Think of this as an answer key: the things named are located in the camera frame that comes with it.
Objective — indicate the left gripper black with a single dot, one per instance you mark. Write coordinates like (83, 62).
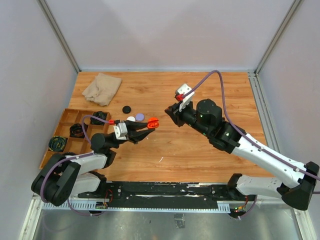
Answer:
(138, 136)

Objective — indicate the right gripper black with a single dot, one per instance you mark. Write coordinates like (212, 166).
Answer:
(176, 115)

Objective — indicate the purple round charging case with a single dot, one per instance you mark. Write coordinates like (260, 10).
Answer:
(139, 117)

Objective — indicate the orange round charging case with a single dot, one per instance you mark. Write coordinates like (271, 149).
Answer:
(153, 123)

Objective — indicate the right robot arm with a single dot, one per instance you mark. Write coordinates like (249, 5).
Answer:
(293, 182)

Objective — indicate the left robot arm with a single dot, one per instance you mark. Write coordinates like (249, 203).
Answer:
(67, 175)

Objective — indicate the white round charging case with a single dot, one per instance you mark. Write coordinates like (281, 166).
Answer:
(131, 118)

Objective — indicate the black round charging case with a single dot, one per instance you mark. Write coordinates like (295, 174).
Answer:
(126, 109)

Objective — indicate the beige folded cloth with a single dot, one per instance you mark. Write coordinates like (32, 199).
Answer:
(102, 89)

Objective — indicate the wooden compartment tray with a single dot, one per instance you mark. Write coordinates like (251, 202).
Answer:
(69, 135)

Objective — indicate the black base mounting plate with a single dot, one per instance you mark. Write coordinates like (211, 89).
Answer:
(165, 195)

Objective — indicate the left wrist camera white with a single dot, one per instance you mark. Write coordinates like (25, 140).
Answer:
(120, 131)

